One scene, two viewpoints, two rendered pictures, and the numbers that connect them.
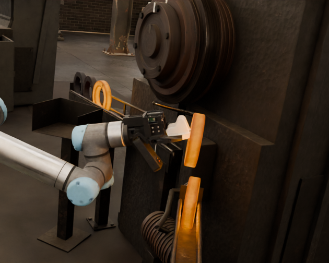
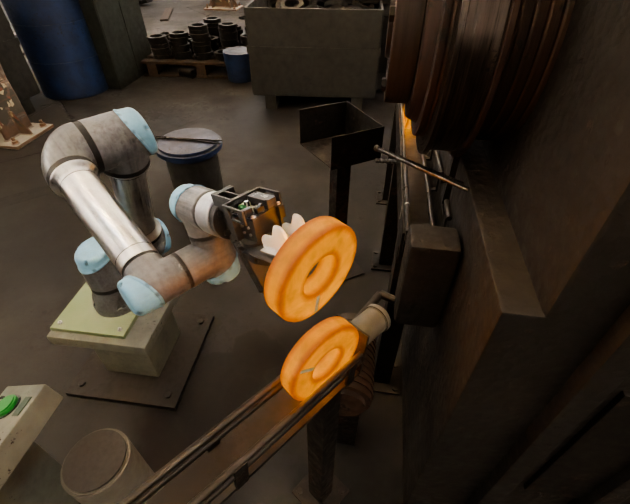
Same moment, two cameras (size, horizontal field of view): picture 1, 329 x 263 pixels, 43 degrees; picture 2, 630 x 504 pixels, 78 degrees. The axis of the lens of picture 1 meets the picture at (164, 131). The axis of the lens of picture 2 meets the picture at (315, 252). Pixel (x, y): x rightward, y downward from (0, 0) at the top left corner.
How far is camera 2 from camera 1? 0.90 m
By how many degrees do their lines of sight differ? 42
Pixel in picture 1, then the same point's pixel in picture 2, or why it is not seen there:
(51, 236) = not seen: hidden behind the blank
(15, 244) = not seen: hidden behind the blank
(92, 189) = (136, 300)
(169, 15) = not seen: outside the picture
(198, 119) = (297, 241)
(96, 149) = (192, 230)
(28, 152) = (94, 217)
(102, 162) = (203, 250)
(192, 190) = (299, 352)
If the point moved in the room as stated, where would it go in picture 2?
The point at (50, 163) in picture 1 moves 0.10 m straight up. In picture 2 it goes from (112, 240) to (90, 193)
